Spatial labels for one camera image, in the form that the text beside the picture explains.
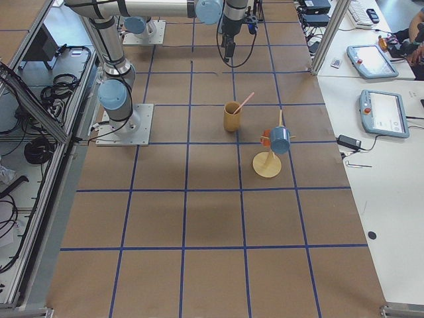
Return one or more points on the teach pendant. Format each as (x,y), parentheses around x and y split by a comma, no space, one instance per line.
(370,62)
(383,113)

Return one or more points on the allen key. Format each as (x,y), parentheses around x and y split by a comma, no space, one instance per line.
(351,165)

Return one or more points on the blue mug on stand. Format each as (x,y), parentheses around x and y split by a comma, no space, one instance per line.
(280,140)

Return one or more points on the aluminium frame post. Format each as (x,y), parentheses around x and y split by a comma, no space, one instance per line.
(339,12)

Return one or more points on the pink chopstick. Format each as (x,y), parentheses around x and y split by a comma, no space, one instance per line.
(244,103)

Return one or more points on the orange cup on stand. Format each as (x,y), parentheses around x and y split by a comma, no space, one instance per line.
(265,138)

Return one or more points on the white keyboard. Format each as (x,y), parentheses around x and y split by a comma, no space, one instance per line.
(358,16)

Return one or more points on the bamboo chopstick holder cup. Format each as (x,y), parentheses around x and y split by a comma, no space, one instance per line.
(231,119)

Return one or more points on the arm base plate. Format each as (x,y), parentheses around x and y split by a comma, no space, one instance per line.
(130,39)
(135,132)

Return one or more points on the black power adapter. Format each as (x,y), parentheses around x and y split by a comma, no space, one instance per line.
(349,142)

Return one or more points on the wooden cup tree stand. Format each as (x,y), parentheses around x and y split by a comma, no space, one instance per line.
(268,164)

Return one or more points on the lower teach pendant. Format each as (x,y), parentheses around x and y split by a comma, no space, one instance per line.
(383,113)

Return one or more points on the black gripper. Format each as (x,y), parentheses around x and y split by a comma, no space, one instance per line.
(230,28)

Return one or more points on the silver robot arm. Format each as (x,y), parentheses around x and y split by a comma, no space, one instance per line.
(141,27)
(115,92)

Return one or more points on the upper teach pendant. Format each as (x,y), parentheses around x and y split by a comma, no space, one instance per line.
(370,62)

